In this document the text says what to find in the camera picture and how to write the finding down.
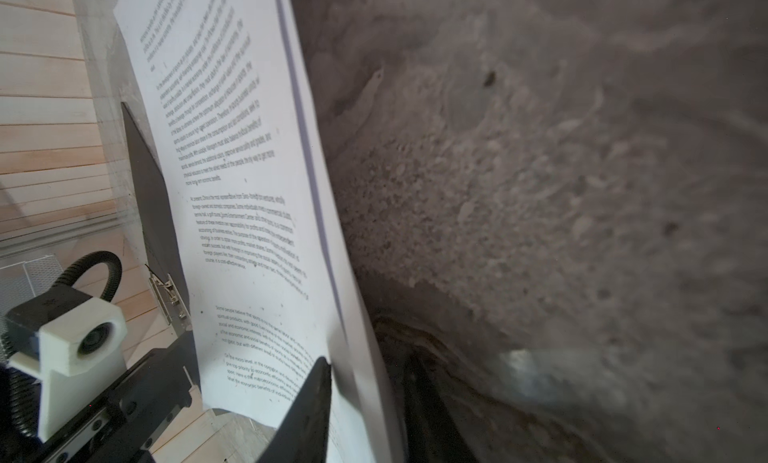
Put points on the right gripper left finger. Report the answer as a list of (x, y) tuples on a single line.
[(303, 435)]

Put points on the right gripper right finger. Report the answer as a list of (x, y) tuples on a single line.
[(432, 435)]

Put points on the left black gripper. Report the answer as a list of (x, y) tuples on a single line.
[(123, 422)]

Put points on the metal folder clip mechanism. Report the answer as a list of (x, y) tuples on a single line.
[(170, 302)]

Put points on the printed paper sheet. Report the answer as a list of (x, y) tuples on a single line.
[(356, 358), (220, 83)]

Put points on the white folder black inside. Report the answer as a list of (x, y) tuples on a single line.
[(153, 206)]

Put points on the white wire mesh organizer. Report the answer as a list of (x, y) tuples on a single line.
[(23, 281)]

